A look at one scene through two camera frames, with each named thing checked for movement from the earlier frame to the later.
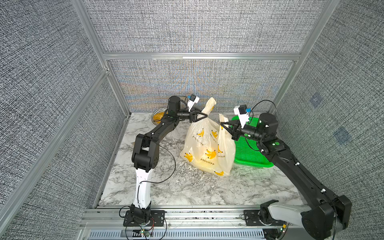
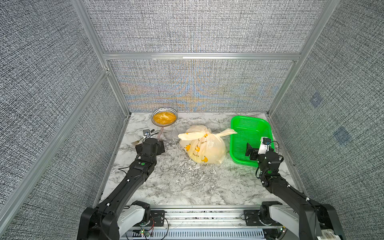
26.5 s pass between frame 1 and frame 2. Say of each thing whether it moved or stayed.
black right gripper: moved
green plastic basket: stayed
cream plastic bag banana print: moved
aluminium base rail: stayed
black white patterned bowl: stayed
